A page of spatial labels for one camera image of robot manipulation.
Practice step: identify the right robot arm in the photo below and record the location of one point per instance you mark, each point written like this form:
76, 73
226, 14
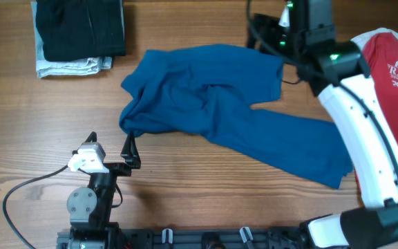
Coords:
339, 76

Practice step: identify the light grey folded garment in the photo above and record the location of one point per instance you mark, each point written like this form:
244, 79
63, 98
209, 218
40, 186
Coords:
80, 67

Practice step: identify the blue t-shirt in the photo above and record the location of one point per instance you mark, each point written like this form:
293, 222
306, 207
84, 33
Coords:
213, 91

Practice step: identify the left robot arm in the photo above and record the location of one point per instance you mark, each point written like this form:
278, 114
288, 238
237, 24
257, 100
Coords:
90, 207

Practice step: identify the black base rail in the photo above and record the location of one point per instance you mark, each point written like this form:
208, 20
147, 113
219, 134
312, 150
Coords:
245, 237

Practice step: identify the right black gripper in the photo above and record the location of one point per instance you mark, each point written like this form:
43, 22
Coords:
266, 28

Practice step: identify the black folded garment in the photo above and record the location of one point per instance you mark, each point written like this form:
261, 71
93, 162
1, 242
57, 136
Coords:
79, 29

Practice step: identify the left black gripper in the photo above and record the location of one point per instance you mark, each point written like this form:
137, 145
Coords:
115, 167

